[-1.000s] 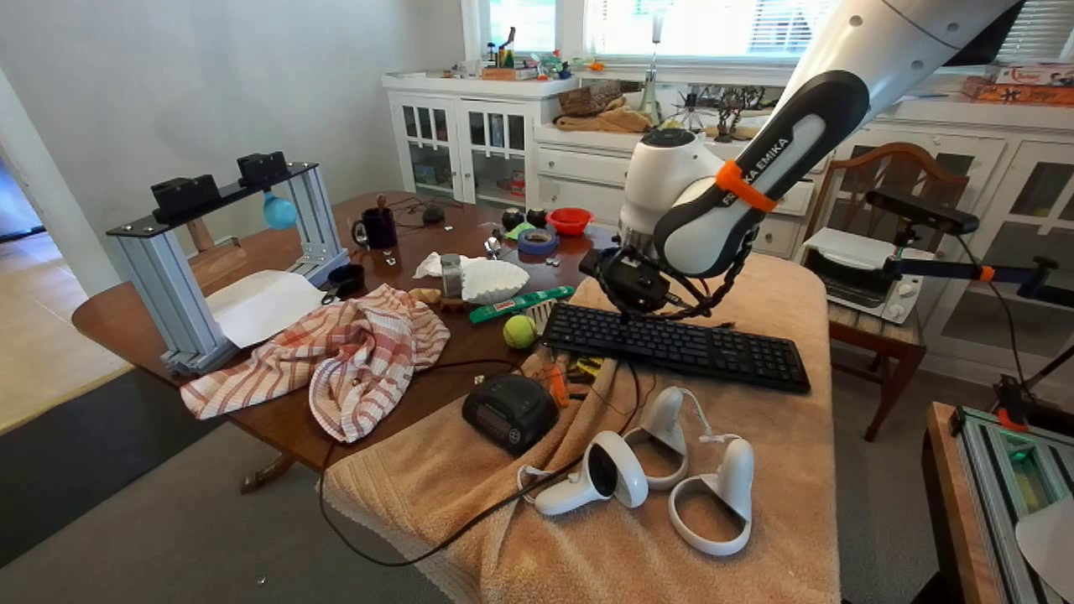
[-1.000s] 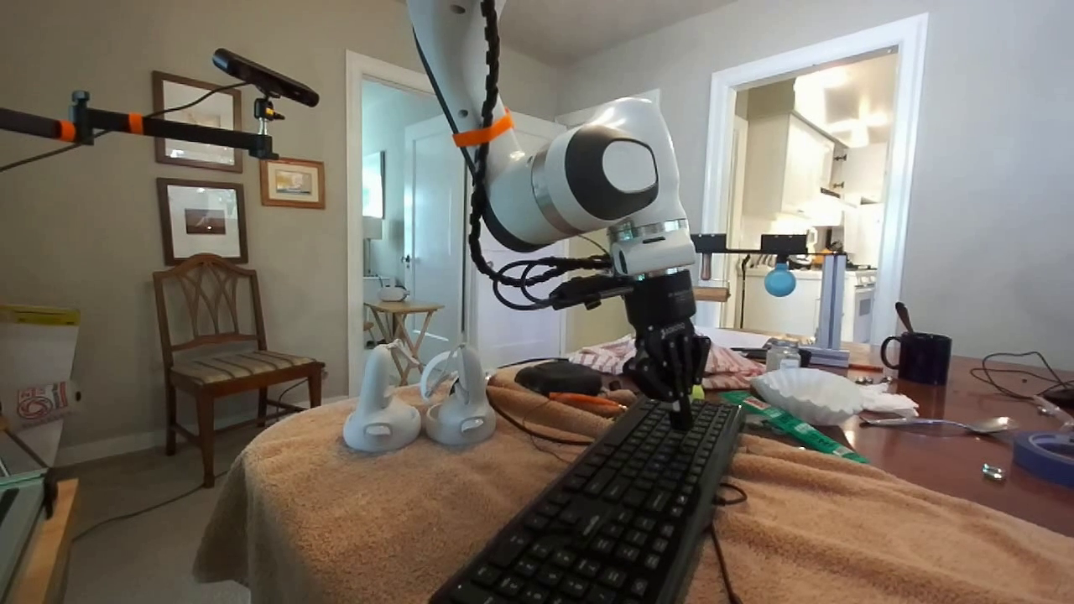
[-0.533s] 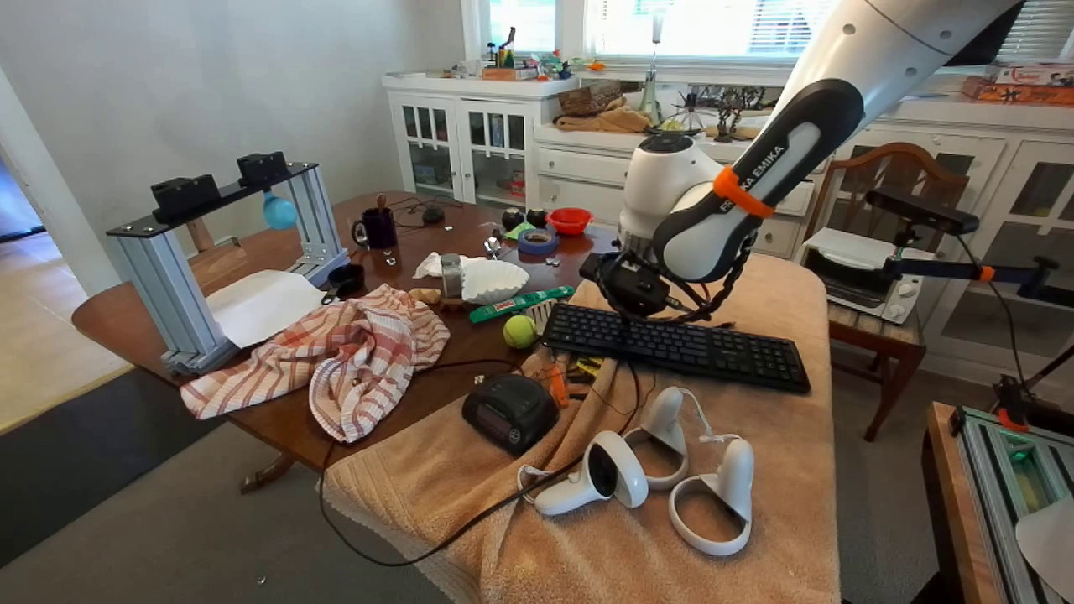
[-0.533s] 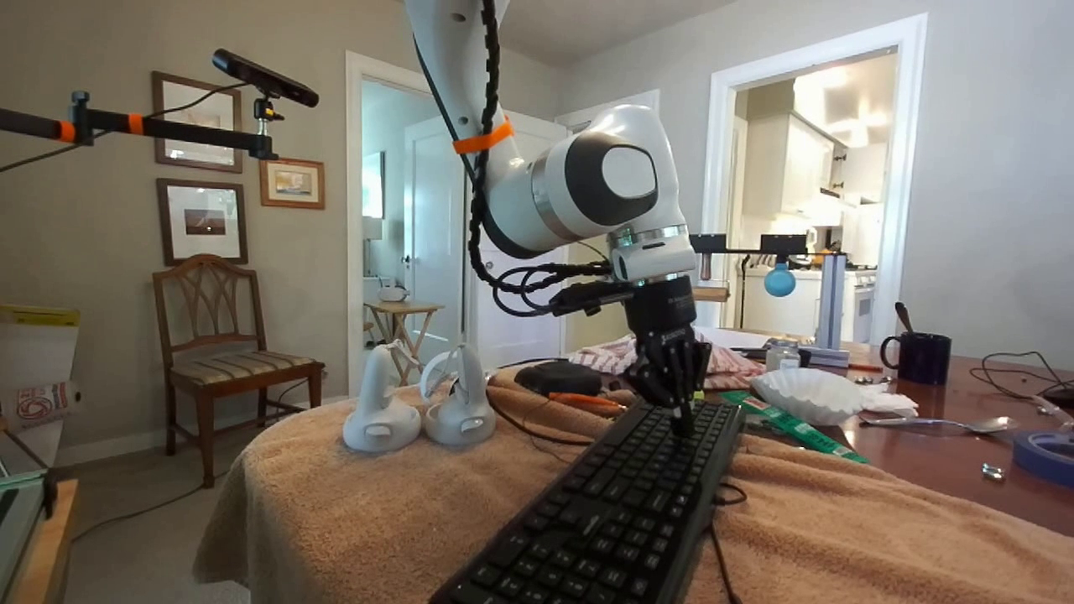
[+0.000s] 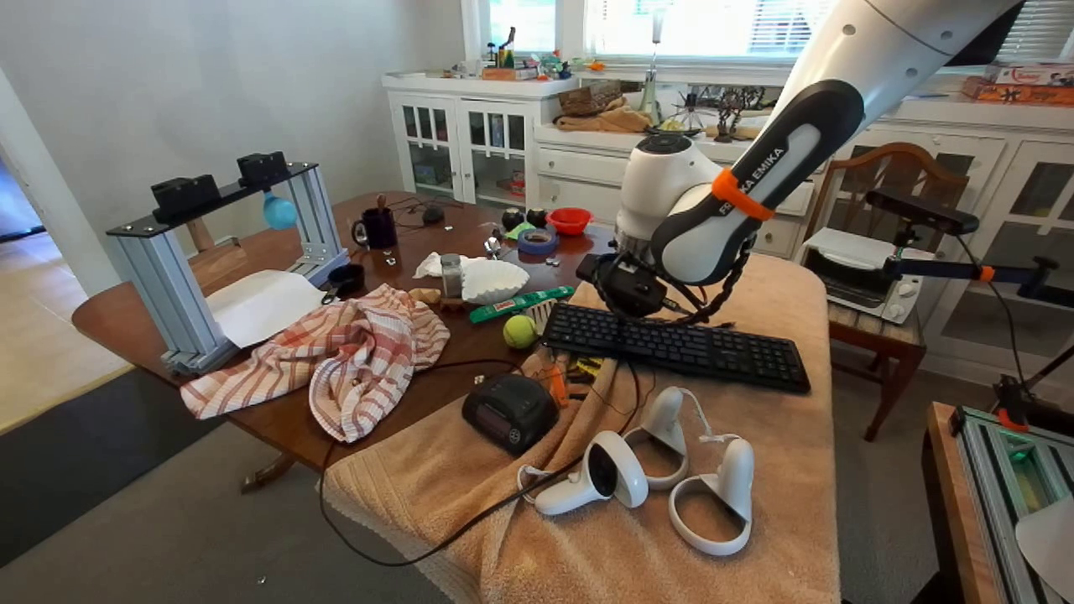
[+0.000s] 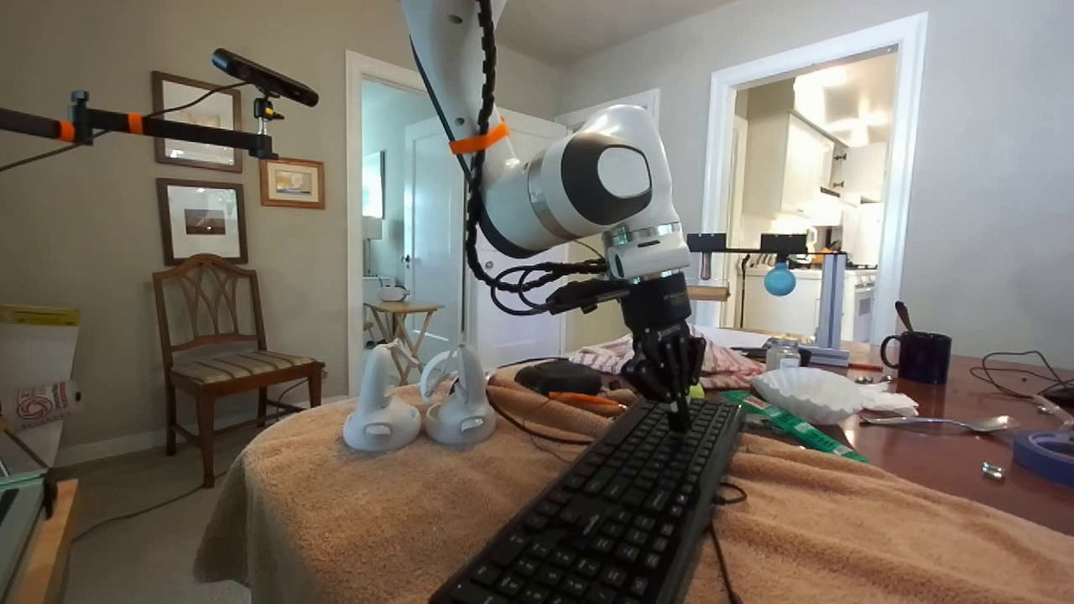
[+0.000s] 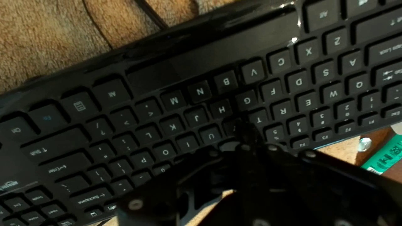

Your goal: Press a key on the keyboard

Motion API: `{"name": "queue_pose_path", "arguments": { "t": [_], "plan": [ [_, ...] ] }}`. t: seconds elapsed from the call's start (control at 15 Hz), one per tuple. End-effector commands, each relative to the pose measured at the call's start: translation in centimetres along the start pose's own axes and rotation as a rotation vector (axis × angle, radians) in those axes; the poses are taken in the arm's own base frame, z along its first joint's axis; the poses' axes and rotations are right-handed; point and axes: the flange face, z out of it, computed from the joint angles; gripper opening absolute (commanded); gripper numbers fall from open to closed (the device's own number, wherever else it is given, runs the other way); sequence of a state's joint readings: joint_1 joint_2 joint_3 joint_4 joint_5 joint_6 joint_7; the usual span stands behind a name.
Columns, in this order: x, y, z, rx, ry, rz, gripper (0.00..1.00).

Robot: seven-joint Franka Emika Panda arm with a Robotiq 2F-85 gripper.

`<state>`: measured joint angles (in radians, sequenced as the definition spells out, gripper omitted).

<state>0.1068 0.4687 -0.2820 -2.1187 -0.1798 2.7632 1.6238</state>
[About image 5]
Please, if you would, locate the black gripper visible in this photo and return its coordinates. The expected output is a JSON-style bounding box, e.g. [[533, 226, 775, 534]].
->
[[574, 250, 673, 328]]

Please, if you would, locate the black computer keyboard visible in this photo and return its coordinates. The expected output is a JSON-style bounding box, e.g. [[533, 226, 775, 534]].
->
[[540, 298, 816, 396]]

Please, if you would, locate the green toothpaste box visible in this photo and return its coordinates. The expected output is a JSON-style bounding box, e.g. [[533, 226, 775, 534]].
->
[[465, 282, 578, 328]]

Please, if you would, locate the yellow tennis ball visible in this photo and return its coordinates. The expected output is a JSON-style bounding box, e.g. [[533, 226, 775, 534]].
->
[[500, 311, 542, 354]]

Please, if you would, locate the red bowl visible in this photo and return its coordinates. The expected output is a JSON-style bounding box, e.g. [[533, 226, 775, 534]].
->
[[542, 205, 594, 242]]

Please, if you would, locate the white crumpled plastic bag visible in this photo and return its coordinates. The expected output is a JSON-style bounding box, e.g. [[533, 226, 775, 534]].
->
[[408, 250, 533, 304]]

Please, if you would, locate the black alarm clock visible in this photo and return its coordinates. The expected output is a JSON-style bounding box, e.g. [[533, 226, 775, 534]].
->
[[458, 368, 562, 461]]

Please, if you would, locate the white VR controller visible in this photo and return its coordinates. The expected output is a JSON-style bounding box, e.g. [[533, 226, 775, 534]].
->
[[664, 433, 759, 561], [512, 383, 717, 524]]

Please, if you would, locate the white glass door cabinet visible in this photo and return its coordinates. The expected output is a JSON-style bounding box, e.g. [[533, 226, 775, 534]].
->
[[378, 70, 562, 210]]

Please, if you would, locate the white box black base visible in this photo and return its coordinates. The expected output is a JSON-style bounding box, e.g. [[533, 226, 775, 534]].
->
[[803, 226, 927, 328]]

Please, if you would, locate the tan towel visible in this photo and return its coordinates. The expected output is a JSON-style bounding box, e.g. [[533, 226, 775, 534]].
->
[[320, 250, 844, 604]]

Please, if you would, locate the dark mug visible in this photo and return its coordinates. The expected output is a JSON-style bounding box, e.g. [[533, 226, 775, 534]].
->
[[348, 200, 402, 255]]

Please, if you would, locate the wooden chair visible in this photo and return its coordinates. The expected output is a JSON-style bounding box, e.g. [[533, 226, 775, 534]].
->
[[797, 141, 981, 448]]

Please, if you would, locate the red striped white cloth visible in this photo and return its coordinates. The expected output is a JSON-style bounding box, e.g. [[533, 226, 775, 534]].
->
[[176, 282, 452, 448]]

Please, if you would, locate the blue ball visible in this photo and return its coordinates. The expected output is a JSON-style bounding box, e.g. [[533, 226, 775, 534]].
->
[[257, 191, 303, 234]]

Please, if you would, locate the white paper sheet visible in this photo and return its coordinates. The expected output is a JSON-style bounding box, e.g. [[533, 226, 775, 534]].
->
[[204, 267, 327, 354]]

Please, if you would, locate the aluminium rack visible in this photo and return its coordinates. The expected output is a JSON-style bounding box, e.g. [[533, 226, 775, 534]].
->
[[951, 404, 1074, 604]]

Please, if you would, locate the black keyboard cable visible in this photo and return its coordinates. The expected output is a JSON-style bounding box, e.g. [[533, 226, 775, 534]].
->
[[607, 364, 656, 451]]

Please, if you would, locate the orange handled tool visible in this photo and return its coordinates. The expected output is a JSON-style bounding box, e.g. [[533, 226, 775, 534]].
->
[[542, 354, 574, 408]]

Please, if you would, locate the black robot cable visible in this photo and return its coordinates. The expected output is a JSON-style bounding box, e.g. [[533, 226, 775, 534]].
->
[[641, 238, 754, 328]]

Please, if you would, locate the black stereo camera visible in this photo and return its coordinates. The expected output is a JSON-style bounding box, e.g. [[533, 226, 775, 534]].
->
[[863, 189, 982, 238]]

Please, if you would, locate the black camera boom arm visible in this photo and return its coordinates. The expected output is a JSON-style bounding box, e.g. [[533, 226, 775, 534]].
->
[[881, 253, 1074, 311]]

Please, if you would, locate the black clock power cable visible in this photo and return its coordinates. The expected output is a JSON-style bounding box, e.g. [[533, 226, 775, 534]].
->
[[316, 448, 531, 569]]

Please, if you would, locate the aluminium frame stand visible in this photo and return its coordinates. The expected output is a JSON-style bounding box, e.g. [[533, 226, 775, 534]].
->
[[104, 150, 351, 378]]

